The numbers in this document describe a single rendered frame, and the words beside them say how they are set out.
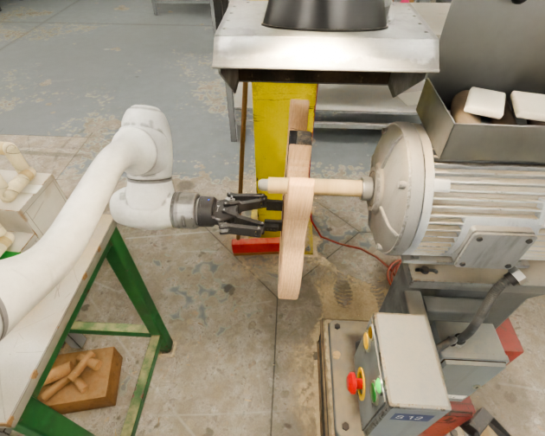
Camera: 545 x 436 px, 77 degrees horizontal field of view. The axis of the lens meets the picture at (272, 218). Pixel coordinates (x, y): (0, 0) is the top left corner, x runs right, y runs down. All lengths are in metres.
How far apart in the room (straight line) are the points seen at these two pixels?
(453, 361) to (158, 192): 0.77
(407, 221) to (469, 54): 0.28
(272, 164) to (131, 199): 1.01
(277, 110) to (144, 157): 0.91
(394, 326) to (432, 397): 0.12
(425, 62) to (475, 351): 0.65
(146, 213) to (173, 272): 1.31
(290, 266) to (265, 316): 1.21
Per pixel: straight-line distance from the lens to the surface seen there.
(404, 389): 0.63
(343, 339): 1.56
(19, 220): 1.06
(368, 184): 0.67
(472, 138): 0.58
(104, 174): 0.68
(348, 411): 1.47
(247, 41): 0.52
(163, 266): 2.19
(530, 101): 0.65
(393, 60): 0.52
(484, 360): 0.95
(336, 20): 0.38
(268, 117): 1.60
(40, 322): 1.02
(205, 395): 1.79
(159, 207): 0.84
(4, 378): 0.98
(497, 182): 0.66
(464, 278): 0.78
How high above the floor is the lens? 1.69
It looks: 46 degrees down
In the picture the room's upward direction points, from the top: straight up
